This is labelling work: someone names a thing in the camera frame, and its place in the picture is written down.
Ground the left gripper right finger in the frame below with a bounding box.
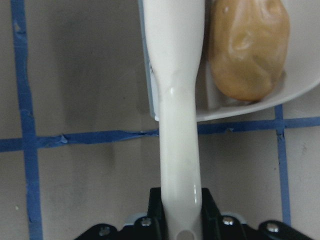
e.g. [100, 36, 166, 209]
[201, 188, 221, 233]

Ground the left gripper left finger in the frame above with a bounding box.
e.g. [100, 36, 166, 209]
[147, 187, 167, 233]

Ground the beige plastic dustpan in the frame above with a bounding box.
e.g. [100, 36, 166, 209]
[138, 0, 320, 123]

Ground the round golden bread roll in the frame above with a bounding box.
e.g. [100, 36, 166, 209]
[208, 0, 290, 99]

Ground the beige hand brush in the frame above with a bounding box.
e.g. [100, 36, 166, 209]
[143, 0, 205, 240]

